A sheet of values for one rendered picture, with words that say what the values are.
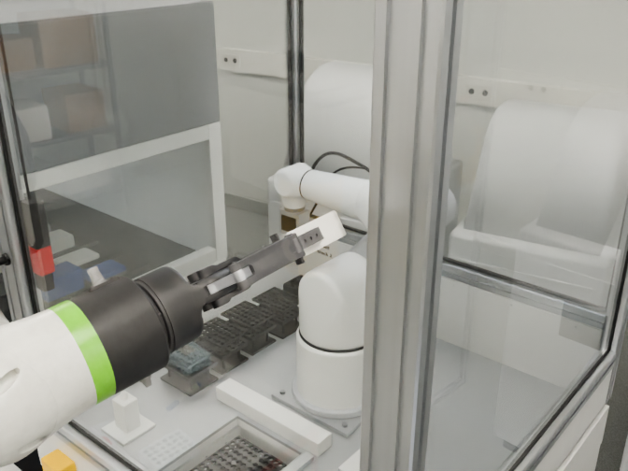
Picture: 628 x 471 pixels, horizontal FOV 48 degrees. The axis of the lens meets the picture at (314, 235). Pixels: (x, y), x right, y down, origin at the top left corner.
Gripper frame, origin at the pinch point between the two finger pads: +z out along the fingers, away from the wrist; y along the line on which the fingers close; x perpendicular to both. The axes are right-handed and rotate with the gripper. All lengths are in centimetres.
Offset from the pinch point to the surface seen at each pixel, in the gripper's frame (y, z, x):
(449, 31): -17.5, 12.4, -12.4
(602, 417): 53, 88, 73
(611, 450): 136, 177, 142
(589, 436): 51, 79, 73
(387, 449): 12.3, 4.3, 28.9
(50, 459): 108, -18, 23
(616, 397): 152, 212, 136
